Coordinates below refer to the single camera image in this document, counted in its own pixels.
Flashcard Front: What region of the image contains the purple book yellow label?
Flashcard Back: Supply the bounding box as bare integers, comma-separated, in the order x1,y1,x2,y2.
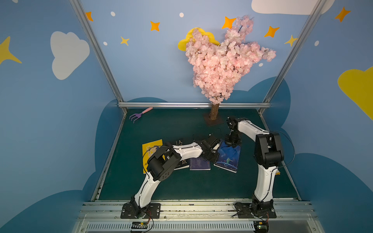
189,157,211,171

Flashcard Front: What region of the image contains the blue little prince book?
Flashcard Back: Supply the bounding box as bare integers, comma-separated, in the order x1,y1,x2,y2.
214,141,240,173

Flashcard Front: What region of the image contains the black portrait cover book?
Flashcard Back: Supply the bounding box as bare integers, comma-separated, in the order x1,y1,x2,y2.
166,142,189,170

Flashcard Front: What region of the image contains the blue microfibre cloth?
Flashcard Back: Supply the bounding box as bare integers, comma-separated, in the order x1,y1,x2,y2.
221,143,241,157

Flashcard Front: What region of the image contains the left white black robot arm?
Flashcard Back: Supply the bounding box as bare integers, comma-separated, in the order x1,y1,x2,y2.
131,136,220,209

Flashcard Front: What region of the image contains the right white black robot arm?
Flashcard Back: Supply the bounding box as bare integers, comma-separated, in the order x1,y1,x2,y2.
225,117,284,211

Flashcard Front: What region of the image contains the pink blossom artificial tree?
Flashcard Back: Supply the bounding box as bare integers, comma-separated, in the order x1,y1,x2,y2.
180,16,276,125

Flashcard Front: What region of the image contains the purple pink toy rake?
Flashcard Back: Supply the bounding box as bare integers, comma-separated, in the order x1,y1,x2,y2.
129,107,153,123

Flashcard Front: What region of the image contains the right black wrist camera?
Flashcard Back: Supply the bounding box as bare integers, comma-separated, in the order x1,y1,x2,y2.
226,117,238,130

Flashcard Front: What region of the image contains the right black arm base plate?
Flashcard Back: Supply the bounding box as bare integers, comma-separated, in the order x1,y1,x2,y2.
234,202,277,218

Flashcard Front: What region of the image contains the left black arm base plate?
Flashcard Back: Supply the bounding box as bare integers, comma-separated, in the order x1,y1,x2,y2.
120,203,161,219

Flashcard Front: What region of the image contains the aluminium frame rail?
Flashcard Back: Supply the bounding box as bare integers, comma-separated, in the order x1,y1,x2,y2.
118,102,271,109

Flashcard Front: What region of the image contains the front aluminium rail bed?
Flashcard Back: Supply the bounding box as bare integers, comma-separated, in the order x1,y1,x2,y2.
72,199,324,233

